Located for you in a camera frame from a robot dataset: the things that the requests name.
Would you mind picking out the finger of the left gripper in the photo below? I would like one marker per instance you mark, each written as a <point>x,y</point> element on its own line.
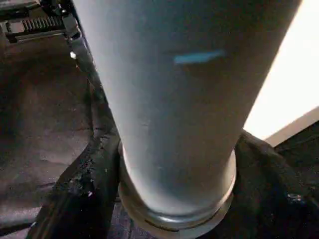
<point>87,69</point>

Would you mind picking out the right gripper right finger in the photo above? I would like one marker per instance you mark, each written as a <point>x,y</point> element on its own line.
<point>271,196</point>

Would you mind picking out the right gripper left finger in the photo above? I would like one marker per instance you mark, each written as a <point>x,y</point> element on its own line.
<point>77,196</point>

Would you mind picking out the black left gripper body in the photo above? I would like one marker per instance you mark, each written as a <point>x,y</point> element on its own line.
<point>37,20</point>

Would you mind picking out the white plastic table leg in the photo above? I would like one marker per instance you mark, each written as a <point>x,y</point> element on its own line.
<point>179,99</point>

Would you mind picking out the white plastic table top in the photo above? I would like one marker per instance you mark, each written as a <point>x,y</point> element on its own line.
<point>286,74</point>

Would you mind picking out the black mat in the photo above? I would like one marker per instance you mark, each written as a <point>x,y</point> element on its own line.
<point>37,112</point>

